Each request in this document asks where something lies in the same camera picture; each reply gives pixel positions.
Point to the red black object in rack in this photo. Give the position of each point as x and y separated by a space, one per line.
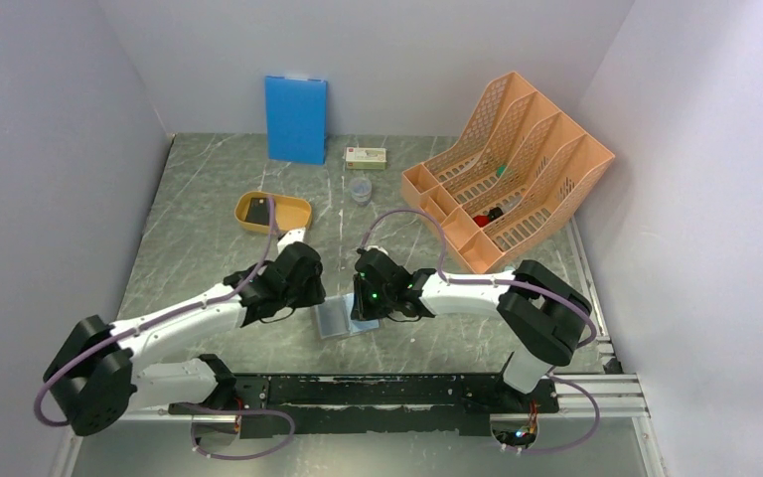
493 214

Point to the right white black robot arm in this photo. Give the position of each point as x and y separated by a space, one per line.
549 317

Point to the yellow oval tray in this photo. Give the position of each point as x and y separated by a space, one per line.
290 212

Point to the grey card holder wallet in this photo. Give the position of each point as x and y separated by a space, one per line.
333 319

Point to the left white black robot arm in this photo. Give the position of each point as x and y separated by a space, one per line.
104 370

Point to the orange file organizer rack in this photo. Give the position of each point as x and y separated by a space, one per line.
552 166

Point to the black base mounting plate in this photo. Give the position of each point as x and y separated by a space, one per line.
270 423

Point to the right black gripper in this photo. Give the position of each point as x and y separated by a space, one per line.
361 309

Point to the small clear plastic cup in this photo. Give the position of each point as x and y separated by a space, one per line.
360 189

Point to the black credit card stack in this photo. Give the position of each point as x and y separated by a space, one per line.
258 212

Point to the small white red box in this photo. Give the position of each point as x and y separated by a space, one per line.
365 158

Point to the blue board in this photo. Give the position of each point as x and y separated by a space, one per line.
296 116

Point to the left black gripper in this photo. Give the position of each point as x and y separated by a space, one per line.
315 292

